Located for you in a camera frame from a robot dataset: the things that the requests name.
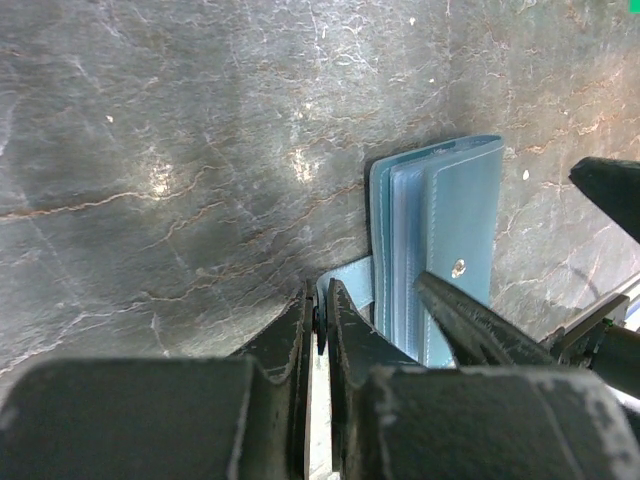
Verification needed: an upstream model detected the blue card holder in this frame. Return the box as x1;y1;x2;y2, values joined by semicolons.
316;134;504;368

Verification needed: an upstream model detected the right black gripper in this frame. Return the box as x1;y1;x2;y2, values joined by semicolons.
414;157;640;390

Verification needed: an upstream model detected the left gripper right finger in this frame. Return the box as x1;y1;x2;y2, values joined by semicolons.
327;279;639;479

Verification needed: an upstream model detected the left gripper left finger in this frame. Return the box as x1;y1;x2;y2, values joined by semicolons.
1;285;315;479

